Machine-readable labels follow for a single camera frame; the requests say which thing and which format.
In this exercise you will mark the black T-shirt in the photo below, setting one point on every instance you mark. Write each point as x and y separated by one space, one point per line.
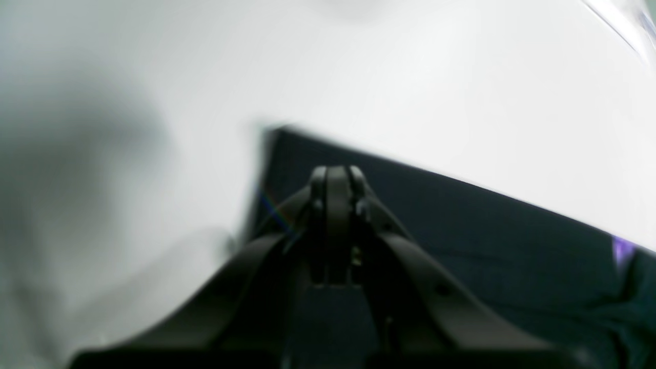
558 278

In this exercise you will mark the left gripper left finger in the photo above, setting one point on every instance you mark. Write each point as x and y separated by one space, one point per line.
240 317

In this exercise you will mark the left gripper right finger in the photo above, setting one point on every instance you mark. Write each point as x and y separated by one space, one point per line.
424 316

